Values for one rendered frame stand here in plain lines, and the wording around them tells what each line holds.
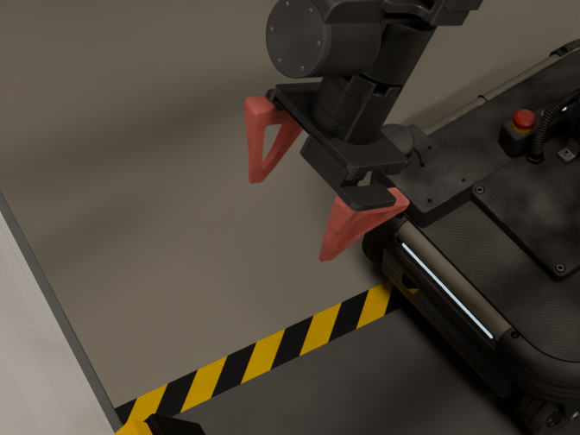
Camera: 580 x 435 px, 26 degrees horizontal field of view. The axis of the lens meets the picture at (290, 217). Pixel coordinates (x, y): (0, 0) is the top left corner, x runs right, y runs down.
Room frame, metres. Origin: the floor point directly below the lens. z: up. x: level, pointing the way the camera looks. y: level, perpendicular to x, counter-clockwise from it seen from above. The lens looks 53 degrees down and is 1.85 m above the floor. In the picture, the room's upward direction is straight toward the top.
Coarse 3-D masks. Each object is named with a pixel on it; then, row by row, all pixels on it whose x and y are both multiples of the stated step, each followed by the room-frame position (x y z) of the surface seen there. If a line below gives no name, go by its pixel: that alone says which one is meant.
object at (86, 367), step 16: (0, 192) 0.77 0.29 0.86; (0, 208) 0.75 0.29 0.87; (16, 224) 0.73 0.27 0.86; (16, 240) 0.71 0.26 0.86; (32, 256) 0.69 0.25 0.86; (32, 272) 0.68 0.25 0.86; (48, 288) 0.66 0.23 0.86; (48, 304) 0.64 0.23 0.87; (64, 320) 0.62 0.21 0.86; (80, 352) 0.59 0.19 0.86; (96, 384) 0.55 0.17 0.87; (112, 416) 0.52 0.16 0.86
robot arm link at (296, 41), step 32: (288, 0) 0.63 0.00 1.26; (320, 0) 0.61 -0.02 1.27; (352, 0) 0.62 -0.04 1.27; (384, 0) 0.63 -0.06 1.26; (416, 0) 0.65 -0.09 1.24; (448, 0) 0.63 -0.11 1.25; (480, 0) 0.65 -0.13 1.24; (288, 32) 0.61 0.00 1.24; (320, 32) 0.60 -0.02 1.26; (352, 32) 0.61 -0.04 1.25; (288, 64) 0.60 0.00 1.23; (320, 64) 0.59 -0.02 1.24; (352, 64) 0.60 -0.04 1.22
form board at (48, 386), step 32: (0, 224) 0.72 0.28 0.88; (0, 256) 0.67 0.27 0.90; (0, 288) 0.62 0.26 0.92; (32, 288) 0.65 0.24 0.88; (0, 320) 0.58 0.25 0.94; (32, 320) 0.60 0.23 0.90; (0, 352) 0.53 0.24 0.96; (32, 352) 0.55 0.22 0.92; (64, 352) 0.58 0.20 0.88; (0, 384) 0.49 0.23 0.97; (32, 384) 0.51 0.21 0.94; (64, 384) 0.53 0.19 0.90; (0, 416) 0.46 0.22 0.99; (32, 416) 0.48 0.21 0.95; (64, 416) 0.49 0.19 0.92; (96, 416) 0.51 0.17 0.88
